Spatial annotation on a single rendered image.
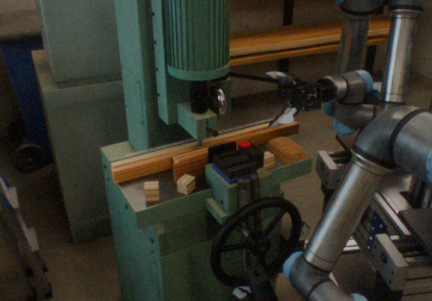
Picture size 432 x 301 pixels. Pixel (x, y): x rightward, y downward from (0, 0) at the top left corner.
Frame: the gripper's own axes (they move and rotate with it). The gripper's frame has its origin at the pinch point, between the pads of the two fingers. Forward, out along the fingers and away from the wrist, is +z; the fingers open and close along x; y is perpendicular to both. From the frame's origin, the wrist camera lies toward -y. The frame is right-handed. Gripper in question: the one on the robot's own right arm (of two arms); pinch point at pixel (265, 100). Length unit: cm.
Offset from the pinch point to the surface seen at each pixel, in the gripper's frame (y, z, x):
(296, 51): -190, -157, 20
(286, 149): -8.1, -12.5, 19.4
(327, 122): -173, -173, 78
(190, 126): -17.3, 15.7, 7.7
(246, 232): 7.3, 13.1, 33.7
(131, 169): -19.0, 35.2, 17.1
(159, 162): -19.0, 26.3, 17.2
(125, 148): -58, 26, 23
